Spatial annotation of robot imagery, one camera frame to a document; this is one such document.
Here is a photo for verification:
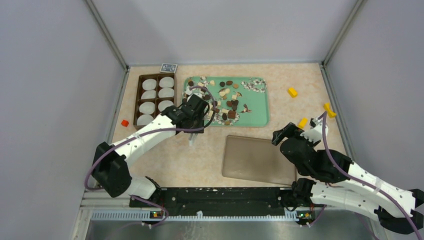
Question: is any green floral tray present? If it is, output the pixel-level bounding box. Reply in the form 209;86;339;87
182;76;270;127

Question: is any brown box lid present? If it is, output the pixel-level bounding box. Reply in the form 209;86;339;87
221;135;297;186

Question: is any red small block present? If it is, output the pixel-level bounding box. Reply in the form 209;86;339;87
120;119;130;127

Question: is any yellow block near wall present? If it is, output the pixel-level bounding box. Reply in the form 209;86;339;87
323;102;337;119

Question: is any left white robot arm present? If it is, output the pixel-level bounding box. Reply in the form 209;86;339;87
89;94;210;207

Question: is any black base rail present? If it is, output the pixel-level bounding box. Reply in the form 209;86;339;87
150;187;313;217

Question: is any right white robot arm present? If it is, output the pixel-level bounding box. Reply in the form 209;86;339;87
271;115;424;235

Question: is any yellow block far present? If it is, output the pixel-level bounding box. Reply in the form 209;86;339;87
287;87;298;98

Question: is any blue playing card deck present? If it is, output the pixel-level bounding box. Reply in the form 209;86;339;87
159;63;178;73

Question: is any brown chocolate box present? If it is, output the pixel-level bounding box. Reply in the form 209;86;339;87
133;73;177;130

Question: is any yellow block near gripper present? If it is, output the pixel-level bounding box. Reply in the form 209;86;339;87
297;117;309;129

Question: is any brown rectangular chocolate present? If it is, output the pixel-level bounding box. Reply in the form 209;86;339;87
227;110;236;119

